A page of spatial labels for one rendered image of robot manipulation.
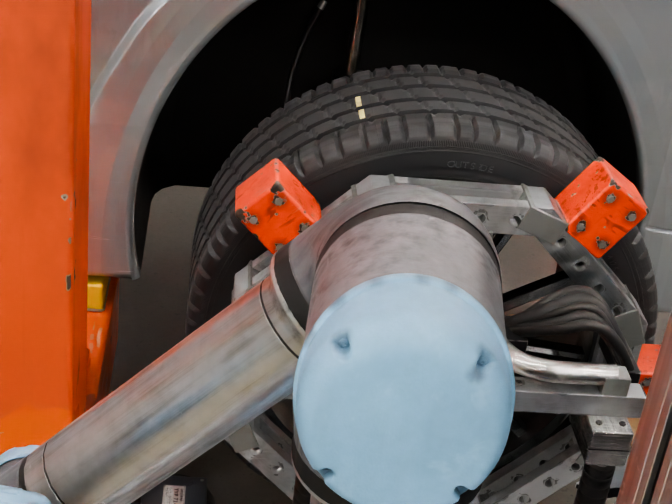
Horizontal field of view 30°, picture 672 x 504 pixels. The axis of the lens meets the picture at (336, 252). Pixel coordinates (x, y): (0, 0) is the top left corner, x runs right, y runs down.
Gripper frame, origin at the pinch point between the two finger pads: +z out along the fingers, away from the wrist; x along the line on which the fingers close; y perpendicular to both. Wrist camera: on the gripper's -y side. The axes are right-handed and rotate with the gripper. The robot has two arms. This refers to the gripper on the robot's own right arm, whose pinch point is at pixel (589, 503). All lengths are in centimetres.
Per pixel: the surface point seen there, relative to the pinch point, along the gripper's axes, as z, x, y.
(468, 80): 14, -46, 35
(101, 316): 64, -57, -15
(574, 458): -4.8, -20.4, -9.6
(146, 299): 63, -170, -83
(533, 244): -52, -215, -83
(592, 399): 2.4, -1.4, 14.4
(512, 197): 10.2, -24.6, 28.0
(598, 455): 1.2, 1.6, 8.6
